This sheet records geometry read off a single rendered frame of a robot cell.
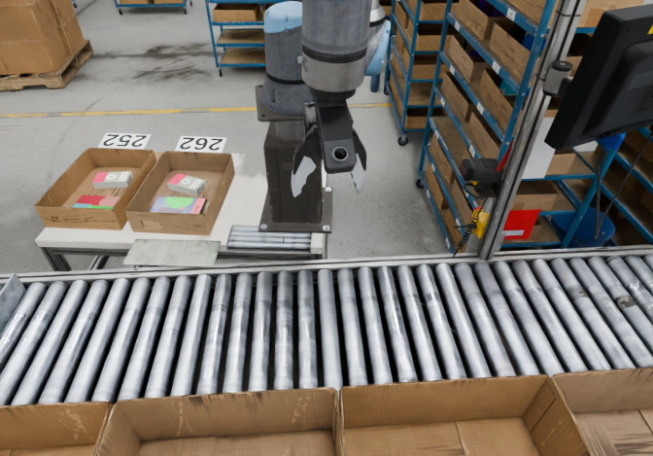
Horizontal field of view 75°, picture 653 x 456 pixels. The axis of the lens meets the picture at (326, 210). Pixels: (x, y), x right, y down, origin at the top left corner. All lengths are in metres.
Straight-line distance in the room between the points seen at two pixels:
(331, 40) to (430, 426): 0.76
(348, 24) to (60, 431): 0.88
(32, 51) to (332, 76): 4.58
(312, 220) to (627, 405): 1.00
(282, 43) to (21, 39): 4.03
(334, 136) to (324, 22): 0.15
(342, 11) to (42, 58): 4.61
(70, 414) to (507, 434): 0.83
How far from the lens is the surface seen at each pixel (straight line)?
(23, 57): 5.13
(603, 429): 1.11
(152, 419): 0.94
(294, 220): 1.52
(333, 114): 0.63
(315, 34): 0.58
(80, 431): 1.02
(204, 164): 1.84
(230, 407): 0.88
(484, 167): 1.31
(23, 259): 3.00
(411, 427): 0.99
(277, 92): 1.28
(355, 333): 1.24
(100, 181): 1.90
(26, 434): 1.06
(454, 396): 0.91
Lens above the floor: 1.78
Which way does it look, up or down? 40 degrees down
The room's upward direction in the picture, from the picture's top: straight up
